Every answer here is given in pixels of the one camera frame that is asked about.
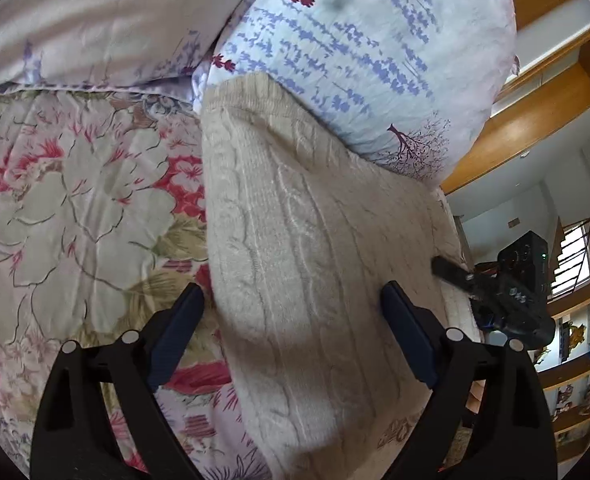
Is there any white floral pillow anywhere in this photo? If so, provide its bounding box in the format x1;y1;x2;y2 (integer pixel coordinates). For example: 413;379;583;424
0;0;242;87

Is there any wooden wall shelf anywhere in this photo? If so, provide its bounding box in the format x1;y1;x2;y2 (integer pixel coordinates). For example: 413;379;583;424
534;283;590;467

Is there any white pillow blue pattern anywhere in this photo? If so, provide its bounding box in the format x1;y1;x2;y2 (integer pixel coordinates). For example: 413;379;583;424
206;0;516;186

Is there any beige cable knit sweater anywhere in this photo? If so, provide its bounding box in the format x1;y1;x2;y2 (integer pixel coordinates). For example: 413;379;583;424
201;74;479;479

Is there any floral bed sheet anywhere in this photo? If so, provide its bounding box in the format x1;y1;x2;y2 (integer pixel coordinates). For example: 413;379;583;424
0;91;274;479

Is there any wooden headboard frame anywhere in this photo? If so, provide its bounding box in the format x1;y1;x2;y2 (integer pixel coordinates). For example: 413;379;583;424
441;0;590;194

